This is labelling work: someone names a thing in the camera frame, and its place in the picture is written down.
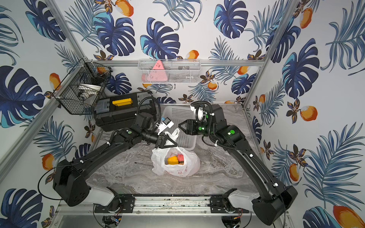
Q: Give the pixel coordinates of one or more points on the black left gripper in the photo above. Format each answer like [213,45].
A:
[159,139]

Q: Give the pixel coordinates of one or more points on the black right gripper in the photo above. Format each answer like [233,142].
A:
[191,125]

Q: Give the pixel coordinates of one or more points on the white printed plastic bag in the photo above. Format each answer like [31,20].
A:
[189,167]

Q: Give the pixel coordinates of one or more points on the pink peach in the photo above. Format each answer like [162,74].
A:
[180,158]

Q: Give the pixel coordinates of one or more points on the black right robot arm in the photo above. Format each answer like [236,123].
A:
[273,197]

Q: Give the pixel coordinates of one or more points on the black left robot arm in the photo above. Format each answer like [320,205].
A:
[70,177]

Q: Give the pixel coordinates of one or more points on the black yellow toolbox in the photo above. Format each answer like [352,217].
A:
[111,117]

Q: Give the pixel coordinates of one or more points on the pink triangle card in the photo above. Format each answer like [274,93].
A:
[157,74]

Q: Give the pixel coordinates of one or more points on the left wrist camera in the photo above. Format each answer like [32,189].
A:
[164,124]

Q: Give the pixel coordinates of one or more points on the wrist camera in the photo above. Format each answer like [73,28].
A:
[200,114]
[164,124]

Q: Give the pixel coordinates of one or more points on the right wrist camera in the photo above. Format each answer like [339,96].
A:
[200,114]

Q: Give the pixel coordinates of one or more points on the orange handled screwdriver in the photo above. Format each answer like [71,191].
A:
[170,161]

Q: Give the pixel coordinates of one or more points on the clear wall shelf basket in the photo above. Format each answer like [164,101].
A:
[179,71]

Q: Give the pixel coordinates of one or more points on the aluminium linear rail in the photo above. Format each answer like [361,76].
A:
[143,205]

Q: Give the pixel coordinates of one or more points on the black wire mesh basket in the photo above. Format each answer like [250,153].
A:
[85,85]

